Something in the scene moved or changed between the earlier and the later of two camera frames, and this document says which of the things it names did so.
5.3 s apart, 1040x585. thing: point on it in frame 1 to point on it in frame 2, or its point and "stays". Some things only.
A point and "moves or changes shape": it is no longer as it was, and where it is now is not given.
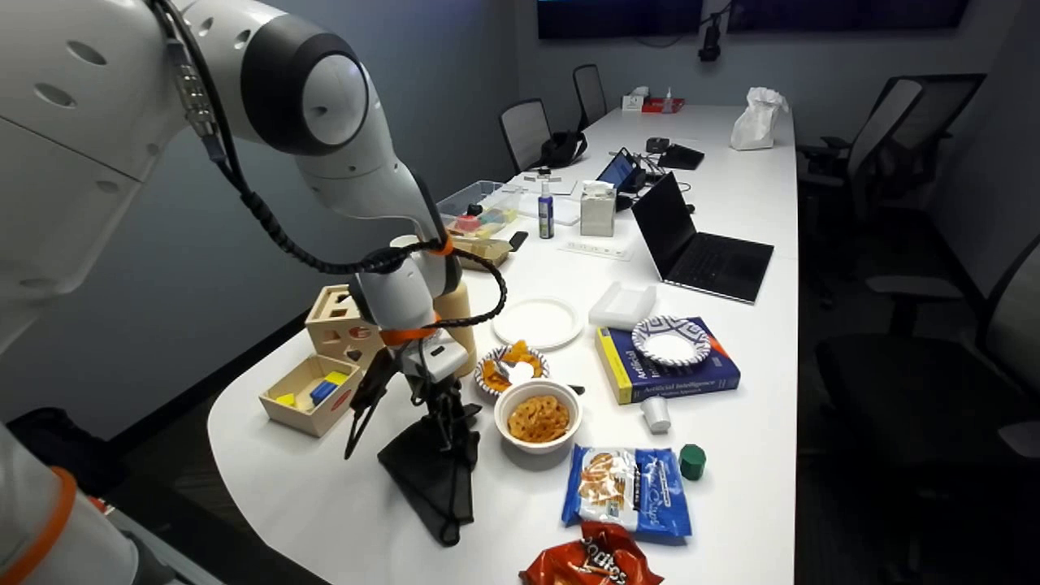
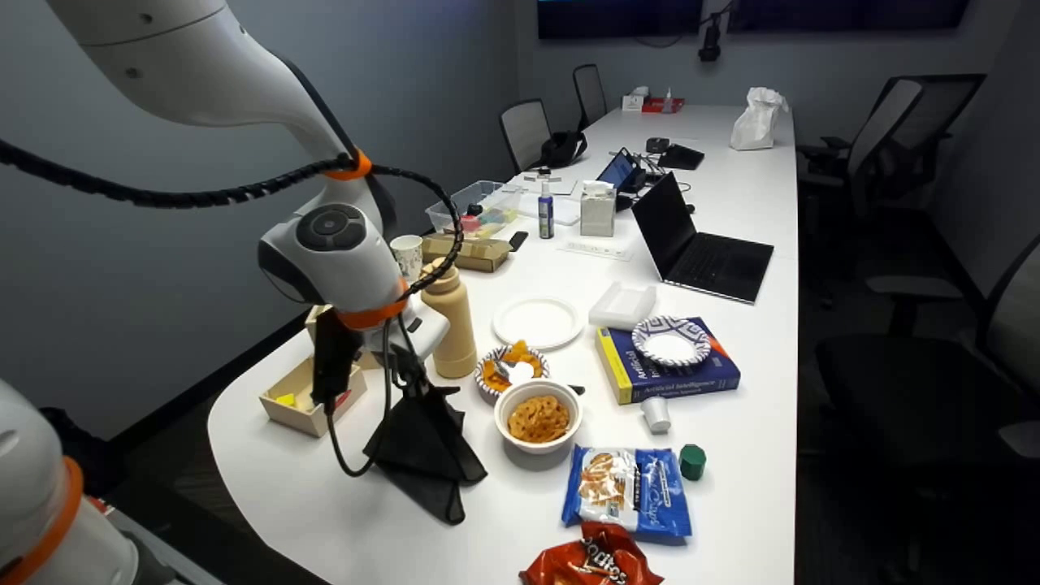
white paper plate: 537,324 stays
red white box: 642,102 stays
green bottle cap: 693,461 stays
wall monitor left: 617,22 stays
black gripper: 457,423 to 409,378
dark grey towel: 432,479 moves or changes shape
